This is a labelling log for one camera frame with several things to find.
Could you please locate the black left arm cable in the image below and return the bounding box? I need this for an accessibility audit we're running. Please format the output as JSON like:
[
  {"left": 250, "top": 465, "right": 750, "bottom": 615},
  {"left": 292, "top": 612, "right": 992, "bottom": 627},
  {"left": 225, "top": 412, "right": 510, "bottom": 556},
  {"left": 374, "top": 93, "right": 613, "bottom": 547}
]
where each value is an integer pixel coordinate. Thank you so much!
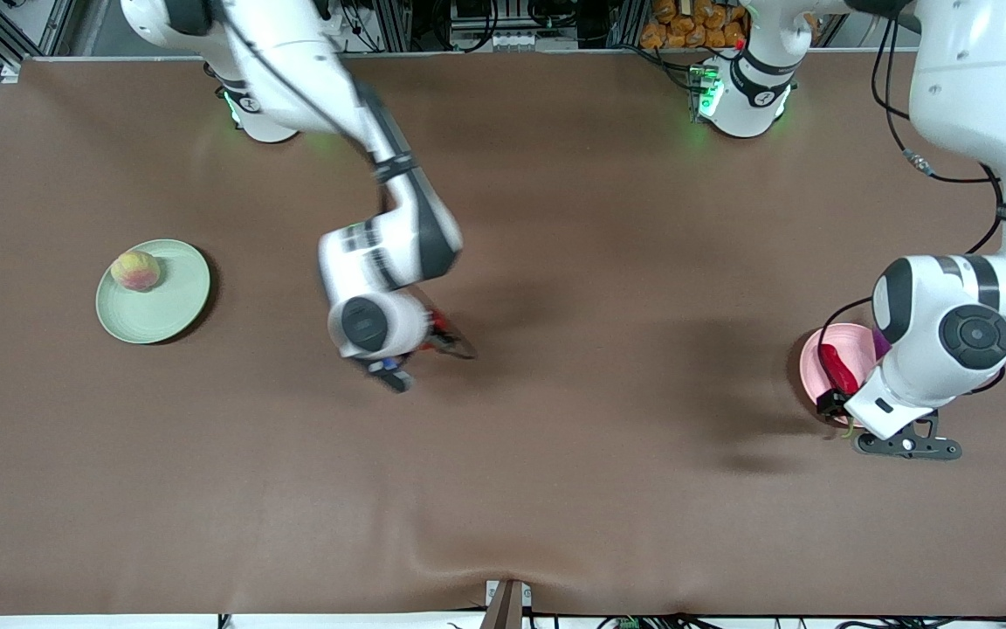
[{"left": 817, "top": 0, "right": 1006, "bottom": 413}]

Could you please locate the bag of orange snacks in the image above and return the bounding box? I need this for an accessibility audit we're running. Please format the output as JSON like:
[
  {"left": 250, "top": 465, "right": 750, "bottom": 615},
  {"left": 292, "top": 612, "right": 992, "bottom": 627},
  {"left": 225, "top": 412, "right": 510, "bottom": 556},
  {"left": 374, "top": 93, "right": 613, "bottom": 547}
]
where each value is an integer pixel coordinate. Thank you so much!
[{"left": 640, "top": 0, "right": 750, "bottom": 50}]

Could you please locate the pink round plate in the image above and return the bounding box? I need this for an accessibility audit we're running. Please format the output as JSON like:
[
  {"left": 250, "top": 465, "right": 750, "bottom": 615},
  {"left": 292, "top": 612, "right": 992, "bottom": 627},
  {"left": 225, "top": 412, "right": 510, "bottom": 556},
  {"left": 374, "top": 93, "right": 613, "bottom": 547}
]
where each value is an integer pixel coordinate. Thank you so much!
[{"left": 799, "top": 322, "right": 881, "bottom": 427}]

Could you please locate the red chili pepper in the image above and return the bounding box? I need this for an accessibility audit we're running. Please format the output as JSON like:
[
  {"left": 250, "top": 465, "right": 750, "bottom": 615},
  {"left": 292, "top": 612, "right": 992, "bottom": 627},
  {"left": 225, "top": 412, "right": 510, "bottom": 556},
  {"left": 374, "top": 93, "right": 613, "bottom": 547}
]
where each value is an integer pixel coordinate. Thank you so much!
[{"left": 819, "top": 342, "right": 861, "bottom": 431}]

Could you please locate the pale green round plate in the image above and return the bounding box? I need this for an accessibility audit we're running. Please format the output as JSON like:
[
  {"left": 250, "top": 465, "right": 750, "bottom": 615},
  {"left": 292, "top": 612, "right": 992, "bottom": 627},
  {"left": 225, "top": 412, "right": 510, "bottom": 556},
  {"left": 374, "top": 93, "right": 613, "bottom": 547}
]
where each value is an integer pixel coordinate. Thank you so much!
[{"left": 95, "top": 238, "right": 211, "bottom": 345}]

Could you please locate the white power strip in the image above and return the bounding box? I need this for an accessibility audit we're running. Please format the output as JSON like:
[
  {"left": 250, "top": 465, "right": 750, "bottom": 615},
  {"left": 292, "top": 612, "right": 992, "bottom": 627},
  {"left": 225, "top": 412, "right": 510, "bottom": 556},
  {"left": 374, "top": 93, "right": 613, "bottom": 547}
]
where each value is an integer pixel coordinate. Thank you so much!
[{"left": 320, "top": 0, "right": 366, "bottom": 38}]

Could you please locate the brown table cloth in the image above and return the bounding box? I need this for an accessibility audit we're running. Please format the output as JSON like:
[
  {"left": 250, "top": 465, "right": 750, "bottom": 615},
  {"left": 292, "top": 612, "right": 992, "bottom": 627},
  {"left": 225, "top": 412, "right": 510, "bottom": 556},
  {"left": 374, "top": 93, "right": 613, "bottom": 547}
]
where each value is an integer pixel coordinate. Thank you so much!
[{"left": 0, "top": 51, "right": 1006, "bottom": 617}]

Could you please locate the metal table edge bracket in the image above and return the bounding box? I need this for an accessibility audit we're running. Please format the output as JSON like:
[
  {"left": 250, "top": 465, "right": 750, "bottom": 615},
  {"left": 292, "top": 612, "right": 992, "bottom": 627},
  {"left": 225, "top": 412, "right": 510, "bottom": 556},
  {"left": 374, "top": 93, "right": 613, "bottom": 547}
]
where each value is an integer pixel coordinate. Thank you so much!
[{"left": 484, "top": 579, "right": 533, "bottom": 629}]

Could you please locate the peach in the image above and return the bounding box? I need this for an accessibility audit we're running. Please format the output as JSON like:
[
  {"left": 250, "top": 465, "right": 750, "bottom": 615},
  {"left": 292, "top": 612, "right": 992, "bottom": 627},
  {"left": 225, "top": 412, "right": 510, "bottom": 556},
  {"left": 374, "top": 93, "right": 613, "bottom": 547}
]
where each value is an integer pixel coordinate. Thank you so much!
[{"left": 110, "top": 250, "right": 162, "bottom": 293}]

